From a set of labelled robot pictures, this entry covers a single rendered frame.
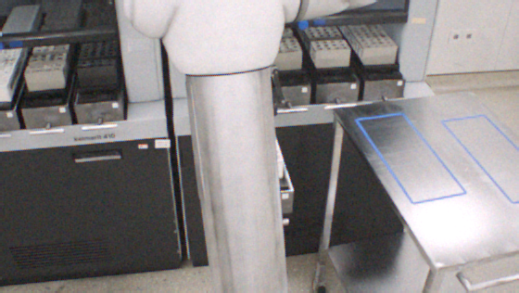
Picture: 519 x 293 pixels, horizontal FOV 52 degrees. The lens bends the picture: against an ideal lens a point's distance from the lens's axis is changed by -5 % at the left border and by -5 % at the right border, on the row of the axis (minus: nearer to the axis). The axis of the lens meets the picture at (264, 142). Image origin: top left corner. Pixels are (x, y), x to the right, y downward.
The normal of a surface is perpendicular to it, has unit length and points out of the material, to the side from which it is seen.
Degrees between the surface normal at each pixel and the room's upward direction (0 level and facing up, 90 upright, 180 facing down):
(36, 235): 90
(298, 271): 0
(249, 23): 75
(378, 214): 90
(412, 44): 90
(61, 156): 90
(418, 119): 0
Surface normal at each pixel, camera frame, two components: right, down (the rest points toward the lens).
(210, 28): 0.07, 0.37
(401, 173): 0.02, -0.80
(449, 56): 0.18, 0.59
